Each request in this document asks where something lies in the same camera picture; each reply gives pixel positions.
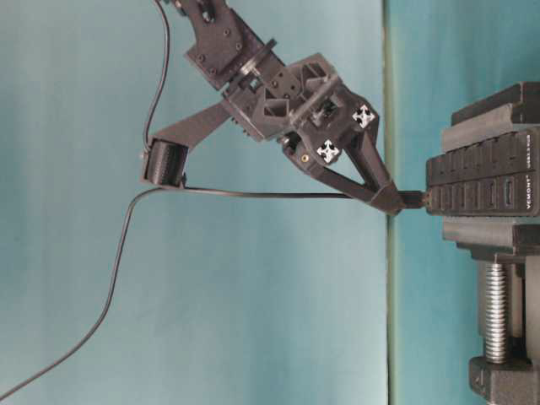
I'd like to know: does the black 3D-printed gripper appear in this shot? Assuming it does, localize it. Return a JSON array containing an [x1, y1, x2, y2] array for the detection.
[[223, 53, 401, 215]]

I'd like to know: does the black USB cable with plug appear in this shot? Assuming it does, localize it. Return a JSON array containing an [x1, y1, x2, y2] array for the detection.
[[0, 187, 427, 405]]

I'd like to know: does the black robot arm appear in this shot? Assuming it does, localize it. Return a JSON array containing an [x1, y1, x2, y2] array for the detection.
[[156, 1, 405, 215]]

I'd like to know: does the black multi-port USB hub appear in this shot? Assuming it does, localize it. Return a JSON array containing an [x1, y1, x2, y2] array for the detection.
[[426, 127, 539, 217]]

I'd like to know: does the black bench vise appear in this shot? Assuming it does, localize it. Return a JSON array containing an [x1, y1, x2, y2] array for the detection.
[[441, 82, 539, 404]]

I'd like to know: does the silver threaded vise screw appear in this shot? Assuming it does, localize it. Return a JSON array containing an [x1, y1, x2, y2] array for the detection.
[[485, 263, 508, 365]]

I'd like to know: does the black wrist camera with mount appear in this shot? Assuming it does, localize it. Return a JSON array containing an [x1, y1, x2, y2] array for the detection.
[[141, 101, 230, 189]]

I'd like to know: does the thin black camera cable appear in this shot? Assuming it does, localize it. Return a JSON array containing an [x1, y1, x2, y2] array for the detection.
[[143, 0, 171, 151]]

